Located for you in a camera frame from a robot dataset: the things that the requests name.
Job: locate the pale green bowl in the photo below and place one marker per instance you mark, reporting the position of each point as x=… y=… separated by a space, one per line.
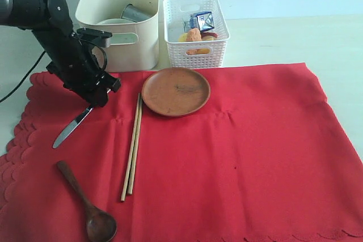
x=114 y=21

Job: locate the yellow lemon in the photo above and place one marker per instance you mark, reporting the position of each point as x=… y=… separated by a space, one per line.
x=182 y=38

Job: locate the yellow cheese wedge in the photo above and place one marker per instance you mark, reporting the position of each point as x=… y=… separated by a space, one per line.
x=202 y=51

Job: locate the red scalloped tablecloth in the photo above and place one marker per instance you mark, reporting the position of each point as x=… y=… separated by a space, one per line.
x=264 y=160

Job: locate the cream plastic storage bin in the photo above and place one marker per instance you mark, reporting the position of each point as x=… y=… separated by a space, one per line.
x=133 y=47

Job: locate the red sausage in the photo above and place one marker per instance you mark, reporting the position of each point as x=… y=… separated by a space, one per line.
x=205 y=35

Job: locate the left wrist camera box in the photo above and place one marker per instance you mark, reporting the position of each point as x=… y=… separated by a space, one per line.
x=98 y=37

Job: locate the stainless steel cup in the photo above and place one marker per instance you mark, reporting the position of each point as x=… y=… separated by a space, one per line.
x=134 y=14

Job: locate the brown round plate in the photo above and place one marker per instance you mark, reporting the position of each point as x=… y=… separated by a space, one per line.
x=175 y=91

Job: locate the white perforated plastic basket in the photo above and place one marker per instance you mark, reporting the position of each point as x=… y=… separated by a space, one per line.
x=197 y=54

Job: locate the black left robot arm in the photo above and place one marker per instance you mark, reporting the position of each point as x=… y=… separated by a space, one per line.
x=40 y=16

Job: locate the fried chicken nugget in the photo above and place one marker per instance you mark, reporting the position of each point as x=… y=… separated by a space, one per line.
x=193 y=35

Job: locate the wooden chopstick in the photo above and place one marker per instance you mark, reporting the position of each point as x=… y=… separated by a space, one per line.
x=129 y=162
x=135 y=147

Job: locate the dark wooden spoon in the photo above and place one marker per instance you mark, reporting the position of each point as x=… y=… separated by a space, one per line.
x=100 y=225

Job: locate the metal butter knife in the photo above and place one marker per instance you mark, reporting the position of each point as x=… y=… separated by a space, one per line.
x=71 y=126

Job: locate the brown egg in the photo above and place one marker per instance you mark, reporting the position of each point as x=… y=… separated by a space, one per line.
x=208 y=38

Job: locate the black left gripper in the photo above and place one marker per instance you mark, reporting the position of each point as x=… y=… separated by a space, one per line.
x=81 y=67

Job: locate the blue white milk carton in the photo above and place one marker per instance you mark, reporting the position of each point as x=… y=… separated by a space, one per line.
x=203 y=21

